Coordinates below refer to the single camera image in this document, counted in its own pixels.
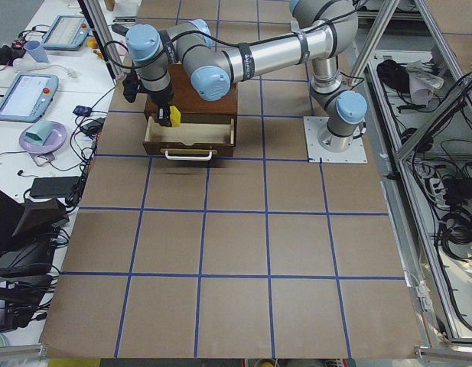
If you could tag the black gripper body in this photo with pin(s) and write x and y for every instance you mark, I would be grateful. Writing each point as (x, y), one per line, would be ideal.
(161, 97)

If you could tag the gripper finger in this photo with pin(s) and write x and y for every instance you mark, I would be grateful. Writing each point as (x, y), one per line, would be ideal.
(164, 117)

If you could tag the yellow wooden block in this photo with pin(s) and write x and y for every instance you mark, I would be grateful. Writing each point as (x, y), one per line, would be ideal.
(174, 116)

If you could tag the light wood drawer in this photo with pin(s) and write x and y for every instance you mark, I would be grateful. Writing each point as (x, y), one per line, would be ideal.
(218, 137)

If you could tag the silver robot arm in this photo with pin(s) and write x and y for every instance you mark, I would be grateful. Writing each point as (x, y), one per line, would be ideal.
(326, 28)

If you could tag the teal block in bowl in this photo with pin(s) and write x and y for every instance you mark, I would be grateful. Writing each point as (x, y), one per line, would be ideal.
(39, 132)

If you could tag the black power adapter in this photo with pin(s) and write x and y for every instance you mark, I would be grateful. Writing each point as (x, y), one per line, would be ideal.
(93, 127)

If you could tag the small black connector box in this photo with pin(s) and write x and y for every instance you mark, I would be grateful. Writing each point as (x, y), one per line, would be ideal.
(84, 111)

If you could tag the white bowl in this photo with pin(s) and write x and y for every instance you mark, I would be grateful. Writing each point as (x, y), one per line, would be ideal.
(54, 141)

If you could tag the upper teach pendant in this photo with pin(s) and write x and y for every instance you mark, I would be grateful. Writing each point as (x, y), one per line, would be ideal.
(68, 32)

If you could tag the teach pendant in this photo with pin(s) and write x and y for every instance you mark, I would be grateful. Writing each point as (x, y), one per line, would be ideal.
(68, 32)
(28, 97)

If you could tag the black rectangular device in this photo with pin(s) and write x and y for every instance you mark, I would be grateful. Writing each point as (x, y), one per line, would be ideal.
(53, 187)

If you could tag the lower teach pendant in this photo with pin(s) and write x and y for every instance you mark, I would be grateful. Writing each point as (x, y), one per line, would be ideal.
(28, 97)

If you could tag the light blue plastic cup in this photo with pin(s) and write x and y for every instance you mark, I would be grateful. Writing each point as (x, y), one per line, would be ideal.
(36, 51)

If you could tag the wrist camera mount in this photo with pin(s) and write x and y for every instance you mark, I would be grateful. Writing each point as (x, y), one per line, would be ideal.
(130, 86)

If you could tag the white drawer handle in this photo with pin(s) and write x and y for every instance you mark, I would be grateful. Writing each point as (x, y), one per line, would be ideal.
(187, 155)

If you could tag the aluminium frame post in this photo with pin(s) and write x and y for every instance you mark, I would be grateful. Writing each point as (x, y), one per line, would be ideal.
(94, 16)

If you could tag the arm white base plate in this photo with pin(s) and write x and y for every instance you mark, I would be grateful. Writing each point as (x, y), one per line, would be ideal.
(323, 147)

